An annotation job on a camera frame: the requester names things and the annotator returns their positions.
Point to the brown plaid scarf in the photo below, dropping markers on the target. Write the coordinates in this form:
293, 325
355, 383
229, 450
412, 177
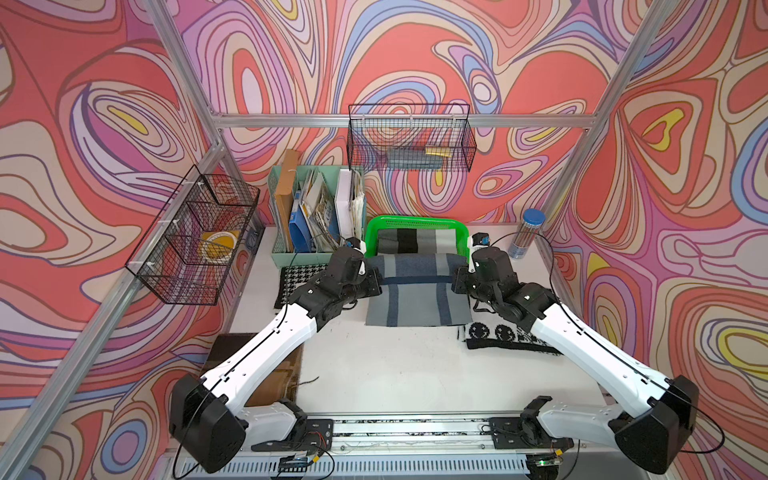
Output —
280, 384

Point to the grey navy plaid scarf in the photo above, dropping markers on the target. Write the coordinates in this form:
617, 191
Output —
416, 291

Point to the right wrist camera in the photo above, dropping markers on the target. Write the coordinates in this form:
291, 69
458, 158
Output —
480, 239

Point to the black wire basket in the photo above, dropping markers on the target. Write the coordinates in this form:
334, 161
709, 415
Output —
187, 257
411, 137

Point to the blue folder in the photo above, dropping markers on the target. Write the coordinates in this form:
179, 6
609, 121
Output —
299, 231

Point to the white papers stack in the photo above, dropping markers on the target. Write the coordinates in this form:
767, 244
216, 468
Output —
350, 203

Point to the left black wire basket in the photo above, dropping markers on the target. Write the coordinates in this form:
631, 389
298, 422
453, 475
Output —
187, 257

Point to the clear pencil tube blue lid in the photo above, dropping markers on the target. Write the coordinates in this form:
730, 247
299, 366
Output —
531, 222

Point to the black white houndstooth scarf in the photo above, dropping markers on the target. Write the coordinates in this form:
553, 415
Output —
291, 277

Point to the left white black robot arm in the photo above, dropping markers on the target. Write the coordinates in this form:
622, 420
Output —
205, 412

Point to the back black wire basket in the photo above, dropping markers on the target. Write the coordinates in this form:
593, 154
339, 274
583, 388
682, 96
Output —
411, 137

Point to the smiley face checked scarf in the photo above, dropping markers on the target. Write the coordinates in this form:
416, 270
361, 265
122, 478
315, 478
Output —
488, 330

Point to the magazines in organizer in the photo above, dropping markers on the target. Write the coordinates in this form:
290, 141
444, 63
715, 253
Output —
317, 205

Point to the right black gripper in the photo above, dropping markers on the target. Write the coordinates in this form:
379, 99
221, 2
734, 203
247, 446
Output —
460, 273

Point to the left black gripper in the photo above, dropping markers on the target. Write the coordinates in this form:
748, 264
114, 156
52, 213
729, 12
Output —
372, 279

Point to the black white grey checked scarf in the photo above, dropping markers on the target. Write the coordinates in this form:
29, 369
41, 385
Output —
416, 241

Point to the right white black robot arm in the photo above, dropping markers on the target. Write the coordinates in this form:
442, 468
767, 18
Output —
653, 415

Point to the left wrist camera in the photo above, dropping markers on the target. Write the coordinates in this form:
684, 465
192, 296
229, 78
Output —
356, 243

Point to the brown cardboard folder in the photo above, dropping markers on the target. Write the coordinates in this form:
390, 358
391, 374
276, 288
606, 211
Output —
284, 193

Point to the green plastic basket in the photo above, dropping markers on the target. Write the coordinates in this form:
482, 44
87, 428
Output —
393, 222

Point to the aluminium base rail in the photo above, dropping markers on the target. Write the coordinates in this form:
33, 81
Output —
439, 446

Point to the mint green file organizer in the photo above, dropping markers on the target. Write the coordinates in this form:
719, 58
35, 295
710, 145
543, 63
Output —
280, 256

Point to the green circuit board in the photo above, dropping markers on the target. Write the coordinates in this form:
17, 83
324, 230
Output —
293, 464

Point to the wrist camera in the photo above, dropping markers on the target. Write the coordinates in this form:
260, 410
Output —
356, 243
480, 239

